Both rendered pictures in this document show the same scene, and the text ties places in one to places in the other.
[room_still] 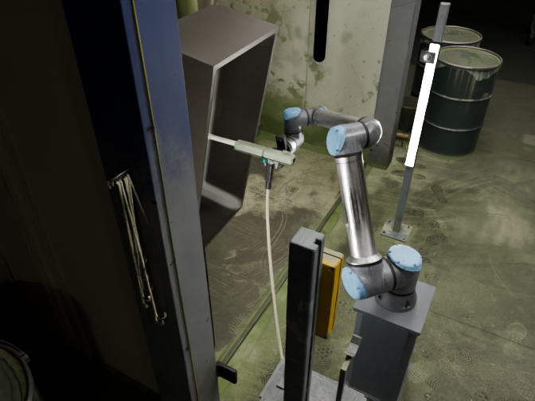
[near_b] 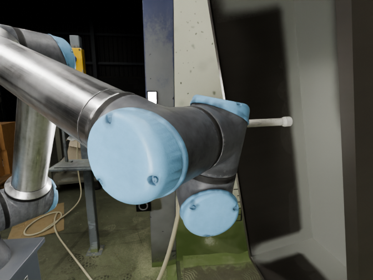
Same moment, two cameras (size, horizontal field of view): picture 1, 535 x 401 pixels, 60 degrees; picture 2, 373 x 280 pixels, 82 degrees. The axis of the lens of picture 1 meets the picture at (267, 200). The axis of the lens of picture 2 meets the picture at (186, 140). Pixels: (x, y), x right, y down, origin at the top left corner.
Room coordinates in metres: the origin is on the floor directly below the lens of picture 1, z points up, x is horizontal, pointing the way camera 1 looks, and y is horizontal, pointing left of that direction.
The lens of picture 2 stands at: (2.45, -0.36, 1.24)
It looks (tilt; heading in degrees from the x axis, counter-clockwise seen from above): 11 degrees down; 145
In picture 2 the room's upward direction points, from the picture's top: straight up
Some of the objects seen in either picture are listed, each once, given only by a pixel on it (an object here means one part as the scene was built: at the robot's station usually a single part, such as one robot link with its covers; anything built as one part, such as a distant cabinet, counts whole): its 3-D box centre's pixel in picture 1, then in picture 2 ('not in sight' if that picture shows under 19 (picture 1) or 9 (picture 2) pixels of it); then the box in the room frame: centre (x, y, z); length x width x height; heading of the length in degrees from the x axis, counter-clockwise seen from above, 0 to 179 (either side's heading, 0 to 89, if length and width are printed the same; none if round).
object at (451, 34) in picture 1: (451, 35); not in sight; (4.67, -1.83, 0.86); 0.54 x 0.54 x 0.01
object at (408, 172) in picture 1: (416, 135); not in sight; (2.69, -0.98, 0.82); 0.05 x 0.05 x 1.64; 61
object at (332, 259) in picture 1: (312, 291); (75, 69); (0.79, -0.11, 1.42); 0.12 x 0.06 x 0.26; 61
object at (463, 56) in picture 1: (467, 58); not in sight; (4.02, -1.76, 0.86); 0.54 x 0.54 x 0.01
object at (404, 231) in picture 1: (396, 230); not in sight; (2.69, -0.98, 0.01); 0.20 x 0.20 x 0.01; 61
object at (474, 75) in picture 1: (455, 103); not in sight; (4.02, -1.76, 0.44); 0.59 x 0.58 x 0.89; 166
